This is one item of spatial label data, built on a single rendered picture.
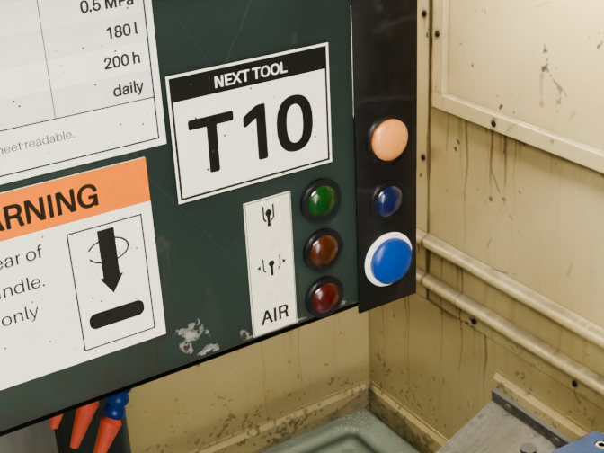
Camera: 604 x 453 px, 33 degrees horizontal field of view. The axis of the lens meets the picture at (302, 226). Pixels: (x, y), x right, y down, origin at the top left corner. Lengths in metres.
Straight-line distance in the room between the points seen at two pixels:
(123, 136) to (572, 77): 1.04
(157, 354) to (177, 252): 0.06
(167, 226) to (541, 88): 1.05
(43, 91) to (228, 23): 0.10
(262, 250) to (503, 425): 1.26
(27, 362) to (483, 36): 1.18
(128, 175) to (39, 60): 0.08
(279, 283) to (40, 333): 0.14
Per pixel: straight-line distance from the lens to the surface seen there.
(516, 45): 1.56
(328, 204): 0.59
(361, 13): 0.57
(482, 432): 1.81
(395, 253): 0.63
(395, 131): 0.60
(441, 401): 2.00
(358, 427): 2.16
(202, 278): 0.57
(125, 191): 0.53
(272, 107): 0.55
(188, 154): 0.54
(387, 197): 0.61
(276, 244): 0.58
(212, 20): 0.53
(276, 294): 0.60
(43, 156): 0.51
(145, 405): 1.92
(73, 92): 0.50
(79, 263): 0.53
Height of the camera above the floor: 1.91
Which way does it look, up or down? 25 degrees down
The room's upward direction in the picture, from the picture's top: 3 degrees counter-clockwise
